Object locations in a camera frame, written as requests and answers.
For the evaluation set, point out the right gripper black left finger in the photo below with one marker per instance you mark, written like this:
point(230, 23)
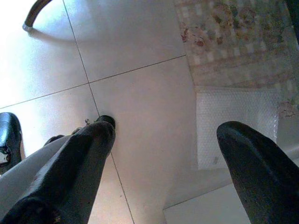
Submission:
point(70, 175)

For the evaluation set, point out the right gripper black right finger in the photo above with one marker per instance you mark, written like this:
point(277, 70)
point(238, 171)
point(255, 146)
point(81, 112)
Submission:
point(261, 182)

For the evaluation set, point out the grey robot leg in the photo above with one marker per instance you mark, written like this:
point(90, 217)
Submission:
point(21, 177)

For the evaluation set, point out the matte black robot foot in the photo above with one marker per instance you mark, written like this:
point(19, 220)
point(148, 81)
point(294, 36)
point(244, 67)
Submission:
point(106, 119)

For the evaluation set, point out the glossy black robot foot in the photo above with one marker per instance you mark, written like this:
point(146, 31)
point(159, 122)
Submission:
point(9, 133)

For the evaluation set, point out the bubble wrap sheet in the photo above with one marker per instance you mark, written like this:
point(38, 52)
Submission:
point(233, 109)

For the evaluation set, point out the patterned floor rug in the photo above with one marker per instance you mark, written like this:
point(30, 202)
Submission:
point(233, 35)

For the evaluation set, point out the dark cabinet edge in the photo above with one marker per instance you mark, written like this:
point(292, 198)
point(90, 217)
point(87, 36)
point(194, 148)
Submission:
point(294, 16)

